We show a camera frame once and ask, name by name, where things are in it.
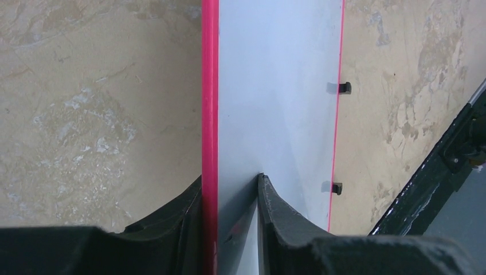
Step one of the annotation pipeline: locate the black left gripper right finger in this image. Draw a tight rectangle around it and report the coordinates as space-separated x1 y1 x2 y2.
257 174 479 274

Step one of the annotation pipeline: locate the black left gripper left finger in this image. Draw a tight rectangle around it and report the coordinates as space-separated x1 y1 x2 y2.
1 179 202 274

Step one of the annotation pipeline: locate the pink framed whiteboard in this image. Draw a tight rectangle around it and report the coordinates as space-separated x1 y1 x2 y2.
202 1 344 274

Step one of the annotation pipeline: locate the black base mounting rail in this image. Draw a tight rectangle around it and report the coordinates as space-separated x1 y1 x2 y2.
370 82 485 235

